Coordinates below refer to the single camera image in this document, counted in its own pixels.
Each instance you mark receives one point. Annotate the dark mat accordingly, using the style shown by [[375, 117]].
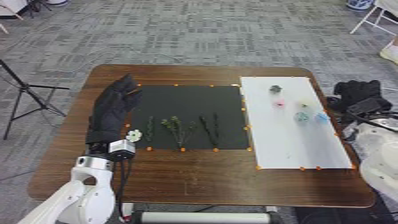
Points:
[[188, 113]]

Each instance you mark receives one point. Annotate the black tripod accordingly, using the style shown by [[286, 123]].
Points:
[[26, 93]]

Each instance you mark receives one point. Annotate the white chair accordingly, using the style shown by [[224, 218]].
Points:
[[375, 16]]

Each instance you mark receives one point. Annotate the yellow flower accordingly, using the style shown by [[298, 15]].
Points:
[[304, 102]]

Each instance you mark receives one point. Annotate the pink flower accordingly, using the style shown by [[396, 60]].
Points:
[[277, 104]]

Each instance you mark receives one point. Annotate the white sheet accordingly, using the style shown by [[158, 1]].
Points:
[[289, 133]]

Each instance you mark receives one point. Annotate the dark green sprig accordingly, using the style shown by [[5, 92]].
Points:
[[215, 125], [208, 131]]

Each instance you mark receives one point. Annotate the pale grey bar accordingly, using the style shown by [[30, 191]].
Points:
[[204, 218]]

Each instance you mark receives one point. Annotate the teal flower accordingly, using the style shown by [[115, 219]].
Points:
[[302, 116]]

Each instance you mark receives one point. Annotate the white flower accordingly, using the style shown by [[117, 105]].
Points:
[[133, 135]]

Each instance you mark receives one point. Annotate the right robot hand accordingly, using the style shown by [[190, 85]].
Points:
[[355, 91]]

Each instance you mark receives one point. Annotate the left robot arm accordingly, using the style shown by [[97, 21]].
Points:
[[89, 190]]

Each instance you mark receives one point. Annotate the thin green sprig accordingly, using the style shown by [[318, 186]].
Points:
[[149, 128]]

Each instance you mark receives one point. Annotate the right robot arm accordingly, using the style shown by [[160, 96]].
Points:
[[382, 140]]

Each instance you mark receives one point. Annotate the bushy green sprig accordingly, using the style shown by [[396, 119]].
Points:
[[176, 130]]

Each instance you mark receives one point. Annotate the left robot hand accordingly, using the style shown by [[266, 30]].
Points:
[[112, 110]]

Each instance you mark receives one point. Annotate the blue and white vase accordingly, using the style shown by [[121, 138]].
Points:
[[359, 4]]

